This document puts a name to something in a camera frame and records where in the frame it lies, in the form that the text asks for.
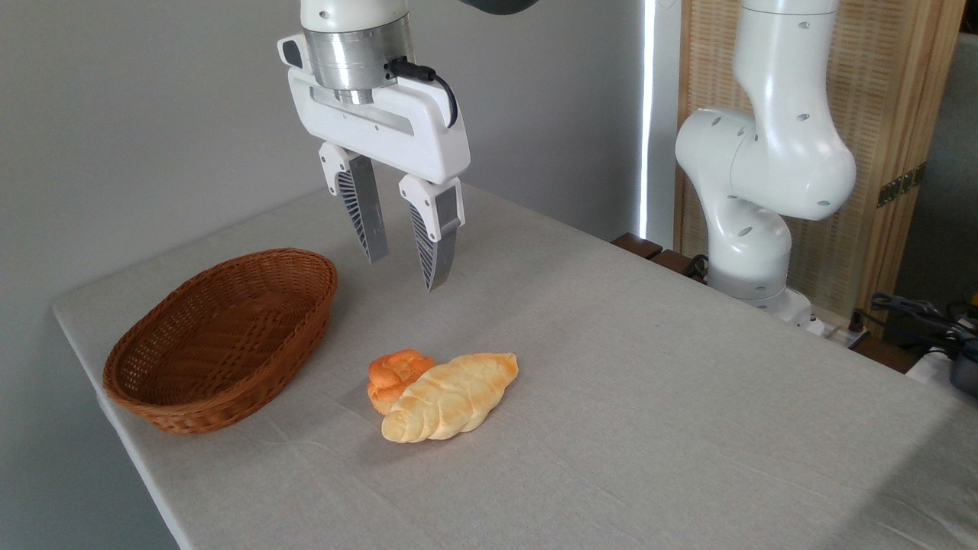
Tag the dark wooden furniture piece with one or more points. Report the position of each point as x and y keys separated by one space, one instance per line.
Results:
x=649 y=250

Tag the grey tablecloth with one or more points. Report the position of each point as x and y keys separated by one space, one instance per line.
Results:
x=611 y=428

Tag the brown wicker oval basket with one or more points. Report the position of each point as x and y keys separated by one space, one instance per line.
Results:
x=221 y=344

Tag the pale braided bread loaf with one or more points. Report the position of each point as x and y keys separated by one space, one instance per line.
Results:
x=451 y=397

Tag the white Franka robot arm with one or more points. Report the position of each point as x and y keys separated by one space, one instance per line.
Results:
x=772 y=153

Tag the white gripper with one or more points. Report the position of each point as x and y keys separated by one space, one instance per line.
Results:
x=397 y=126

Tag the bamboo wooden folding screen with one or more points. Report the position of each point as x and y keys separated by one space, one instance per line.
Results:
x=894 y=99

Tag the orange braided bread bun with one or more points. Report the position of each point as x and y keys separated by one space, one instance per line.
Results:
x=391 y=373

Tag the white power strip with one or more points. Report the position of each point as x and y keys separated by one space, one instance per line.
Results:
x=837 y=330

